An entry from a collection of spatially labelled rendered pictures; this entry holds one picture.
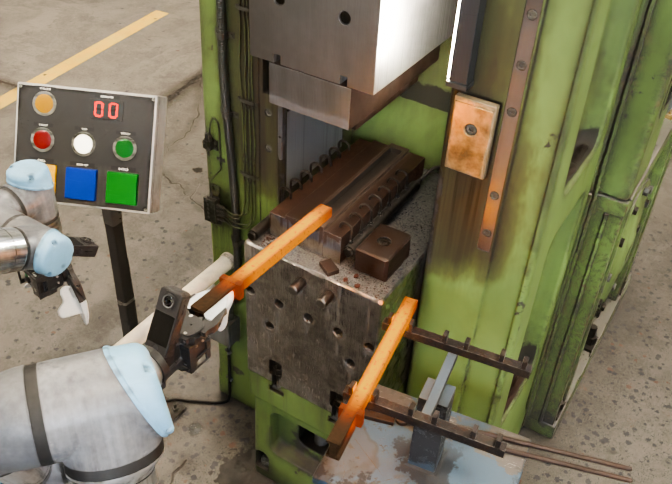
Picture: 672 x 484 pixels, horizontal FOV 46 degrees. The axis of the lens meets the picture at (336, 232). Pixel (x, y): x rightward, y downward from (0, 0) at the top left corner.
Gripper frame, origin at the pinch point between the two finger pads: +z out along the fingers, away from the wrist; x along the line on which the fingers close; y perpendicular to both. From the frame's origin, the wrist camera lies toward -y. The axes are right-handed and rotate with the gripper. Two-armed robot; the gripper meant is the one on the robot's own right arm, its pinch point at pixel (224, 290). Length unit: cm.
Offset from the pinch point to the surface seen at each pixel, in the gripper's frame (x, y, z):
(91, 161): -60, 7, 25
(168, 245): -121, 110, 108
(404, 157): -5, 13, 81
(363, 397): 25.7, 18.8, 7.5
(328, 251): -3.7, 19.4, 41.8
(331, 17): -5, -37, 41
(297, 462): -9, 98, 39
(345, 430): 27.3, 17.9, -1.6
